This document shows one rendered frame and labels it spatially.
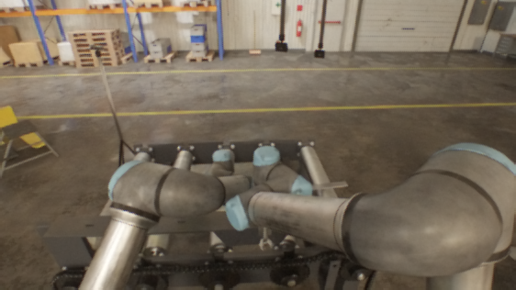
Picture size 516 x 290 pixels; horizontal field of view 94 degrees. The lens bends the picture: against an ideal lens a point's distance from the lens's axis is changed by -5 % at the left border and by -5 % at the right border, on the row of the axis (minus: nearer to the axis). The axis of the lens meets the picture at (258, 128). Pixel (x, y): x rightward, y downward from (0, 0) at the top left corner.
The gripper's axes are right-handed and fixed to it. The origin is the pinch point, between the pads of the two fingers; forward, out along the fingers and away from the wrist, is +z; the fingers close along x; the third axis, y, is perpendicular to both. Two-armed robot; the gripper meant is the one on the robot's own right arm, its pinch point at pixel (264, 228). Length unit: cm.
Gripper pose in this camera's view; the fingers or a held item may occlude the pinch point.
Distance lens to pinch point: 93.4
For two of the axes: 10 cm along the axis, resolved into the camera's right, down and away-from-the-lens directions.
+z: 0.0, 8.8, 4.7
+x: 10.0, -0.3, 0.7
